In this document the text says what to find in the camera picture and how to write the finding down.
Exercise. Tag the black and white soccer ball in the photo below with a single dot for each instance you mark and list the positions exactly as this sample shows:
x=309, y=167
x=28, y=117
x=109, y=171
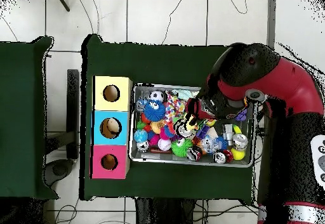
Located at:
x=157, y=96

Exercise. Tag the yellow ball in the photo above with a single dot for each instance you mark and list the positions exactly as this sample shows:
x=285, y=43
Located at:
x=238, y=154

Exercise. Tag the silver metal can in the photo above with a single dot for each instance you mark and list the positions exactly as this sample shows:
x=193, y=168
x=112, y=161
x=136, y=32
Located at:
x=240, y=141

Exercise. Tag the yellow plush duck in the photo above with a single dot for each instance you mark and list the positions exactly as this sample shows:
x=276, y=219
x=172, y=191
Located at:
x=191, y=124

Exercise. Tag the colourful polka dot cloth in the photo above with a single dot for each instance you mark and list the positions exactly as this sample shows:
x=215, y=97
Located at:
x=175, y=106

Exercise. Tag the mint green cloth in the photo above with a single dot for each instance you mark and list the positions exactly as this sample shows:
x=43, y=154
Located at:
x=186, y=93

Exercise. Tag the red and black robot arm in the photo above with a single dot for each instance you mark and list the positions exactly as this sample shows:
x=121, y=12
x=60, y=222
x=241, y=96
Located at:
x=279, y=81

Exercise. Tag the blue globe ball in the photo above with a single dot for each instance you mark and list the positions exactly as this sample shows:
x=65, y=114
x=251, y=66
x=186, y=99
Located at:
x=141, y=135

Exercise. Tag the wooden box with three holes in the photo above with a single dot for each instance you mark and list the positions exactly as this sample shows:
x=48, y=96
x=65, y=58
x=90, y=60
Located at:
x=99, y=102

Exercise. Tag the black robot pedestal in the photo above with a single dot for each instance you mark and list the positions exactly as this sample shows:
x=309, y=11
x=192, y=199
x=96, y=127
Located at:
x=162, y=213

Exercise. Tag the blue spiky ball with eyes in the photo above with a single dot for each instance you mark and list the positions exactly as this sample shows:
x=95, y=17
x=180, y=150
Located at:
x=155, y=110

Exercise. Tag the purple building block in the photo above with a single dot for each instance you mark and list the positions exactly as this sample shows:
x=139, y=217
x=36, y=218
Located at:
x=241, y=117

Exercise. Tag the black upright panel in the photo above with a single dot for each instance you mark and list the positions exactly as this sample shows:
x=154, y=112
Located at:
x=73, y=107

